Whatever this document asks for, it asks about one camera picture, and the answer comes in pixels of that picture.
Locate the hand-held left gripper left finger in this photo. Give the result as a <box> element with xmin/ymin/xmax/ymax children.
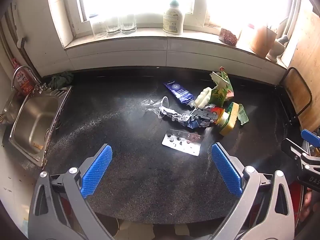
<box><xmin>28</xmin><ymin>144</ymin><xmax>120</xmax><ymax>240</ymax></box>

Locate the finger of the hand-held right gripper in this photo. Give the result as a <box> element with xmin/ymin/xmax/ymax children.
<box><xmin>281</xmin><ymin>139</ymin><xmax>320</xmax><ymax>168</ymax></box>
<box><xmin>301</xmin><ymin>129</ymin><xmax>320</xmax><ymax>147</ymax></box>

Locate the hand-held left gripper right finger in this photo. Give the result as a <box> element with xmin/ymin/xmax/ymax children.
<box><xmin>204</xmin><ymin>142</ymin><xmax>296</xmax><ymax>240</ymax></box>

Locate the yellow green sponge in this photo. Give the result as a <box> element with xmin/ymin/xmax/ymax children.
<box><xmin>219</xmin><ymin>102</ymin><xmax>242</xmax><ymax>136</ymax></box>

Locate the silver blister pack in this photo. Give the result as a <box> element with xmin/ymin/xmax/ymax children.
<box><xmin>161</xmin><ymin>129</ymin><xmax>204</xmax><ymax>155</ymax></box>

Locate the green carton piece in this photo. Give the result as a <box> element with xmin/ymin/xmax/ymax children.
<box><xmin>237</xmin><ymin>104</ymin><xmax>250</xmax><ymax>125</ymax></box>

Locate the black toy car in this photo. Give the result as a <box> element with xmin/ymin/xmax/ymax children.
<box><xmin>194</xmin><ymin>107</ymin><xmax>218</xmax><ymax>123</ymax></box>

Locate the foil wrapper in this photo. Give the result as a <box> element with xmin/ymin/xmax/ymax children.
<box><xmin>159</xmin><ymin>106</ymin><xmax>212</xmax><ymax>129</ymax></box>

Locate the white plastic bottle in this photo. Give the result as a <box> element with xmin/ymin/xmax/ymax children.
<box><xmin>194</xmin><ymin>87</ymin><xmax>217</xmax><ymax>109</ymax></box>

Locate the green drink carton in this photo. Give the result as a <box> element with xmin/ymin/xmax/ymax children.
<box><xmin>209</xmin><ymin>67</ymin><xmax>235</xmax><ymax>105</ymax></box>

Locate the clear plastic wrapper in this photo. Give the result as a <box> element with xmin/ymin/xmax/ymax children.
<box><xmin>141</xmin><ymin>96</ymin><xmax>170</xmax><ymax>118</ymax></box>

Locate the blue squeeze tube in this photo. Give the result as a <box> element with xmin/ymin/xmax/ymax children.
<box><xmin>163</xmin><ymin>80</ymin><xmax>195</xmax><ymax>105</ymax></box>

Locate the wooden cutting board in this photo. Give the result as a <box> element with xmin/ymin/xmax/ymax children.
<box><xmin>284</xmin><ymin>69</ymin><xmax>320</xmax><ymax>133</ymax></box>

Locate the stainless steel sink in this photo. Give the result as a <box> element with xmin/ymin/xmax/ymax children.
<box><xmin>9</xmin><ymin>86</ymin><xmax>73</xmax><ymax>168</ymax></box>

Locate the white mortar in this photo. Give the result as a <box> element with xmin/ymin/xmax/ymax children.
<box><xmin>266</xmin><ymin>39</ymin><xmax>287</xmax><ymax>62</ymax></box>

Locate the green dish cloth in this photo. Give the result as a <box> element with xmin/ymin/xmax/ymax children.
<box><xmin>48</xmin><ymin>71</ymin><xmax>74</xmax><ymax>89</ymax></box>

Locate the plywood board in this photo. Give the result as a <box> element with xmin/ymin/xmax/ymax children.
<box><xmin>290</xmin><ymin>9</ymin><xmax>320</xmax><ymax>85</ymax></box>

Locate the wooden utensil holder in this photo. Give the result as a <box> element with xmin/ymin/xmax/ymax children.
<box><xmin>249</xmin><ymin>25</ymin><xmax>278</xmax><ymax>58</ymax></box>

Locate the red detergent bottle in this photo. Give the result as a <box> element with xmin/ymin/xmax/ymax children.
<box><xmin>12</xmin><ymin>57</ymin><xmax>34</xmax><ymax>95</ymax></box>

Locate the chrome faucet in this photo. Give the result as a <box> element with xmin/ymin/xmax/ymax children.
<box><xmin>11</xmin><ymin>66</ymin><xmax>48</xmax><ymax>93</ymax></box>

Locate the bag of red grains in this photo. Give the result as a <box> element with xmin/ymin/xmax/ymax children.
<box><xmin>219</xmin><ymin>27</ymin><xmax>238</xmax><ymax>47</ymax></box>

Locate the clear drinking glass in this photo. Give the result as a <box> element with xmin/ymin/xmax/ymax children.
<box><xmin>120</xmin><ymin>14</ymin><xmax>137</xmax><ymax>35</ymax></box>
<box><xmin>105</xmin><ymin>15</ymin><xmax>122</xmax><ymax>37</ymax></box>
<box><xmin>90</xmin><ymin>16</ymin><xmax>107</xmax><ymax>39</ymax></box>

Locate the white bottle green cap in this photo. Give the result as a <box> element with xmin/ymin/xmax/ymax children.
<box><xmin>163</xmin><ymin>0</ymin><xmax>184</xmax><ymax>35</ymax></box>

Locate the black wire rack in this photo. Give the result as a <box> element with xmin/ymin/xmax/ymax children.
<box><xmin>279</xmin><ymin>67</ymin><xmax>313</xmax><ymax>125</ymax></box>

